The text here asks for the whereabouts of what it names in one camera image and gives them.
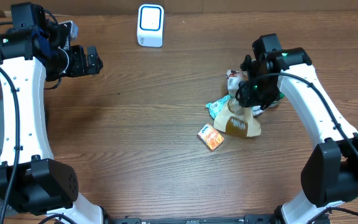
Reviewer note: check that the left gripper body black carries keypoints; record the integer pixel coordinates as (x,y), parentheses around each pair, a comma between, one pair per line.
(77,62)

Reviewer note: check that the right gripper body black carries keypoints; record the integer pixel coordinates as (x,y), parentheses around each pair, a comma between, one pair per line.
(259,93)

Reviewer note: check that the green lid jar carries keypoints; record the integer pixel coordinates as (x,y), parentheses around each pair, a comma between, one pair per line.
(276,101)

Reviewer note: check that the brown white snack pouch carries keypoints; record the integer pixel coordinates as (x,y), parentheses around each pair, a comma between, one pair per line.
(233,119)

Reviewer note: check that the teal snack packet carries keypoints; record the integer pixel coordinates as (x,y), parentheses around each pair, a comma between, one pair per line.
(215,107)

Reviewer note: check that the orange red snack packet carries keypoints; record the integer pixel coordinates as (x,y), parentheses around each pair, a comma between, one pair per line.
(211,137)

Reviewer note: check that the teal white small packet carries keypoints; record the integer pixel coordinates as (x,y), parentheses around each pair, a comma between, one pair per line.
(257,111)

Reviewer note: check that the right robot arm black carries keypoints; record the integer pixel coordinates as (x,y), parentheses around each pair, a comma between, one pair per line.
(330,177)

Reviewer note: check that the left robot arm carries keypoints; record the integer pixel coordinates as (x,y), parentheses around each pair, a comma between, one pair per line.
(37,49)

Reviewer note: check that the white barcode scanner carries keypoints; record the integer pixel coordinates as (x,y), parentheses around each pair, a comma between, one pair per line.
(150,25)

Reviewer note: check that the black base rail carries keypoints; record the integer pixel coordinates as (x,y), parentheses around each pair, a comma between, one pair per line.
(197,220)

